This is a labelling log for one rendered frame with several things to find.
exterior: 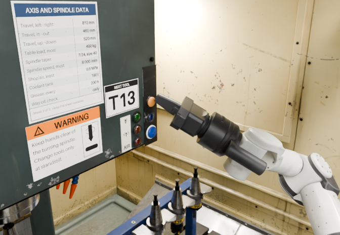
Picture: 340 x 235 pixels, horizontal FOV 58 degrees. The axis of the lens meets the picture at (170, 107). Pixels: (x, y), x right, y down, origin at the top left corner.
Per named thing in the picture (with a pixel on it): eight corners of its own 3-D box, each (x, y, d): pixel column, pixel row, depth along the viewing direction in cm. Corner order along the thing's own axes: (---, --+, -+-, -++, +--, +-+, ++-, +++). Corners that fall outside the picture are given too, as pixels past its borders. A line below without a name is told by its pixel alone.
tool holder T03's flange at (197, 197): (193, 190, 123) (193, 185, 122) (206, 196, 119) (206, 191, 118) (183, 198, 118) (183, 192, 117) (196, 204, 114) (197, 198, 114)
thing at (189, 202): (198, 202, 114) (198, 200, 114) (189, 209, 110) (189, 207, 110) (183, 195, 118) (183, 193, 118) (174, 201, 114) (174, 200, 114)
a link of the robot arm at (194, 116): (190, 87, 79) (230, 112, 79) (172, 117, 83) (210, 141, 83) (184, 102, 67) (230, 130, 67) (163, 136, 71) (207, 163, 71)
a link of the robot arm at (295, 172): (278, 137, 81) (312, 149, 93) (249, 157, 86) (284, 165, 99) (298, 173, 75) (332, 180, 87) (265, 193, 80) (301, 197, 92)
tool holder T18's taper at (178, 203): (178, 200, 113) (178, 184, 110) (185, 206, 109) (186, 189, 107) (168, 204, 110) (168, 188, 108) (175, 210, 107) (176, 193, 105)
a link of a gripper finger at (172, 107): (159, 91, 74) (181, 105, 74) (153, 102, 75) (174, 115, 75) (158, 92, 73) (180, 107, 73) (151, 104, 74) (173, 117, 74)
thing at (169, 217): (179, 217, 106) (179, 215, 106) (169, 225, 102) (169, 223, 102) (164, 209, 110) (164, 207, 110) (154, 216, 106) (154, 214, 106)
